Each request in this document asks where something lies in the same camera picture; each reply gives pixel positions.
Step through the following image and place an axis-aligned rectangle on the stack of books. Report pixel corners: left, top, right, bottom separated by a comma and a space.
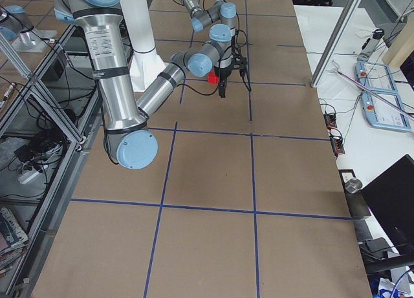
1, 206, 28, 277

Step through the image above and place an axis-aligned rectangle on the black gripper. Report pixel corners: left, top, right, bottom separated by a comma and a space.
213, 63, 234, 98

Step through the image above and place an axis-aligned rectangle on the aluminium frame post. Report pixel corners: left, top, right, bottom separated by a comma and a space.
310, 0, 361, 88

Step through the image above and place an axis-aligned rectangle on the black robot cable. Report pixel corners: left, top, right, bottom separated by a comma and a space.
180, 81, 221, 96

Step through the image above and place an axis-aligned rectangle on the black monitor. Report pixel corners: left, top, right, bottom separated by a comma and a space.
362, 154, 413, 254

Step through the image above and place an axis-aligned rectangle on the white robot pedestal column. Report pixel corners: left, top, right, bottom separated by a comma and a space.
120, 0, 171, 92

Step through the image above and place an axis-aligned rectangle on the red block carried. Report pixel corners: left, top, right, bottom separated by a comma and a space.
207, 70, 219, 85

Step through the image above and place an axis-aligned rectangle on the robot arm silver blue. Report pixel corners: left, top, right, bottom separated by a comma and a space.
179, 0, 237, 36
54, 0, 237, 169

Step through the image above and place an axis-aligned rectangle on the reacher grabber tool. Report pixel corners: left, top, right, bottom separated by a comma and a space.
327, 61, 414, 120

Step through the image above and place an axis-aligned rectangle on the metal cup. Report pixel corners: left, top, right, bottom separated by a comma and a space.
344, 178, 363, 194

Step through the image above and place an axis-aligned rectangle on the orange electronics board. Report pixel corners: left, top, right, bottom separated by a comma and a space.
323, 112, 345, 158

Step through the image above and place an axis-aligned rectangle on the white power strip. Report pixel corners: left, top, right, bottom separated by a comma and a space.
17, 170, 39, 185

